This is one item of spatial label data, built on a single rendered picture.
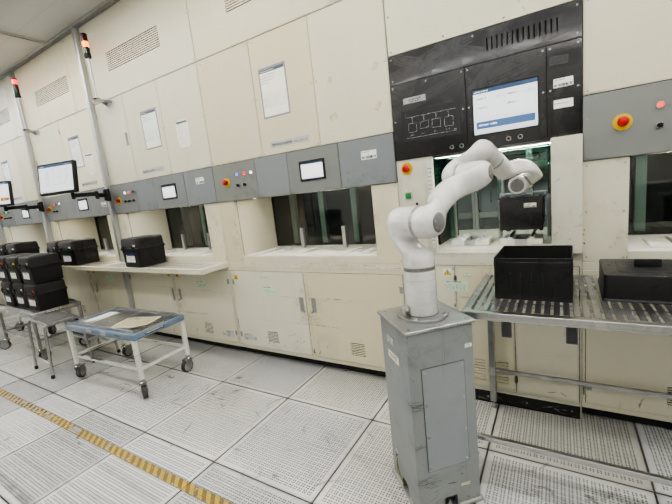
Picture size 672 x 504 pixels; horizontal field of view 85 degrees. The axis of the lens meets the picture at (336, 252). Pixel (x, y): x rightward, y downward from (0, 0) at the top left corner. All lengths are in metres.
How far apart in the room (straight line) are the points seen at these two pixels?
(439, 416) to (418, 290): 0.47
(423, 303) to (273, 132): 1.67
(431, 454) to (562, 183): 1.29
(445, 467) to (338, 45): 2.18
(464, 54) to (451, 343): 1.40
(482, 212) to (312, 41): 1.66
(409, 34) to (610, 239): 1.40
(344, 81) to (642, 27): 1.36
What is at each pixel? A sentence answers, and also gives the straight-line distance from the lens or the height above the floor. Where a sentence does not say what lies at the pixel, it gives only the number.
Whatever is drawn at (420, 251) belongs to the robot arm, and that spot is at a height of 1.02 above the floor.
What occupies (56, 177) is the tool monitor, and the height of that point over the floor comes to 1.65.
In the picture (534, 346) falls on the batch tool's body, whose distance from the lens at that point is 2.21.
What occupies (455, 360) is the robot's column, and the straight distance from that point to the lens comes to 1.47.
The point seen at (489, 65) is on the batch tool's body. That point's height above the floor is 1.78.
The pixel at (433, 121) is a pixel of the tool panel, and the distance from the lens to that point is 2.11.
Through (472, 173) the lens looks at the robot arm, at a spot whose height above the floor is 1.28.
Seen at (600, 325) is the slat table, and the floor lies 0.75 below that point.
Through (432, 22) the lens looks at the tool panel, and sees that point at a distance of 2.22.
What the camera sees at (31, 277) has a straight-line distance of 4.43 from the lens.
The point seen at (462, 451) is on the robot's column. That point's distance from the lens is 1.67.
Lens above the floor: 1.28
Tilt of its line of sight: 10 degrees down
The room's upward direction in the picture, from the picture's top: 6 degrees counter-clockwise
